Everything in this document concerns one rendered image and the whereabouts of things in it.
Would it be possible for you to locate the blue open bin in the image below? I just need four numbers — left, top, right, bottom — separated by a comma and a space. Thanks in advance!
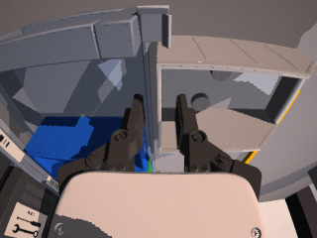
24, 116, 149, 180

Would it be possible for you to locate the green open bin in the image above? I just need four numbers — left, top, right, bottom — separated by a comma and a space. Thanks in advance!
146, 157, 152, 173

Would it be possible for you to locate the yellow bar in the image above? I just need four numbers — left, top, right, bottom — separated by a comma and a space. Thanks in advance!
242, 90, 300, 163

